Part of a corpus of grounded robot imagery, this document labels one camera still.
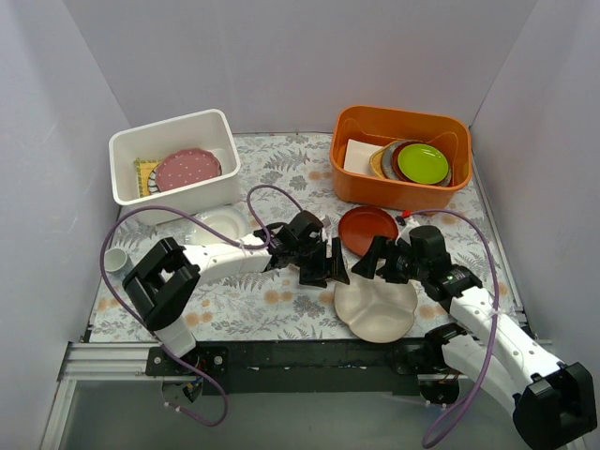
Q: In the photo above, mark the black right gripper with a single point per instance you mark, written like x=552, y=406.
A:
x=384, y=262

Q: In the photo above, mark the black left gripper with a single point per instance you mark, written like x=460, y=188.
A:
x=322, y=262

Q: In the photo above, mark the beige divided plate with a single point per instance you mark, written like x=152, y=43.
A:
x=376, y=311

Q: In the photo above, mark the red lacquer round plate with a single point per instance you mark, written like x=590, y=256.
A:
x=360, y=225

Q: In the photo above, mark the white deep bowl plate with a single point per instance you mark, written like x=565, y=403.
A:
x=226, y=220

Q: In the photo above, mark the pink polka dot plate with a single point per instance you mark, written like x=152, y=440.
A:
x=186, y=167

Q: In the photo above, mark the yellow woven bamboo mat plate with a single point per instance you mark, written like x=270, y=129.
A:
x=143, y=168

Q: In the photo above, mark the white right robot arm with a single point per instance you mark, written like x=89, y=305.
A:
x=551, y=403

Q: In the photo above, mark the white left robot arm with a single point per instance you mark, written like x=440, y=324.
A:
x=160, y=285

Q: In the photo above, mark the yellow basket plate in bin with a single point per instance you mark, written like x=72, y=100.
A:
x=375, y=163

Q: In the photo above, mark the grey plate in bin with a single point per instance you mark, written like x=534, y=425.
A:
x=386, y=160

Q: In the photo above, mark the dark red plate in bin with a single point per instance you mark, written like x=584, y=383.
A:
x=394, y=162

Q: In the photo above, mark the white square plate in bin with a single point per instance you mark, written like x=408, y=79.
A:
x=358, y=156

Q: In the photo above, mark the orange plastic bin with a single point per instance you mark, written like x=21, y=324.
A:
x=381, y=126

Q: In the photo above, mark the white plastic bin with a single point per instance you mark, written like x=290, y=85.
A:
x=208, y=130

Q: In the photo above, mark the floral patterned table mat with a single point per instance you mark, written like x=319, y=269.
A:
x=295, y=170

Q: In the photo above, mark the lime green plate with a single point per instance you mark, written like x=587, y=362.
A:
x=423, y=163

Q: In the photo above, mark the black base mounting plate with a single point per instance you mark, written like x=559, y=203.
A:
x=437, y=362

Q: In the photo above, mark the small white cup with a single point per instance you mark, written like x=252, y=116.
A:
x=116, y=261

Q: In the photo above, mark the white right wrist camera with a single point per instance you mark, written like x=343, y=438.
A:
x=406, y=223

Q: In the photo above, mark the aluminium frame rail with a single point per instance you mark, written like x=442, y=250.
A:
x=407, y=367

